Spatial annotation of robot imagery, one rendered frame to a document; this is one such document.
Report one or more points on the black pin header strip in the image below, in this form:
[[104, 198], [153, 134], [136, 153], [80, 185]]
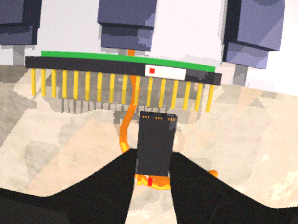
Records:
[[125, 65]]

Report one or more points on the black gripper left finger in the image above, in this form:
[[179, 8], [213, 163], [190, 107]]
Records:
[[101, 198]]

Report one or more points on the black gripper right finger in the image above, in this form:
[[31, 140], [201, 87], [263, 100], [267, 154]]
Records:
[[201, 198]]

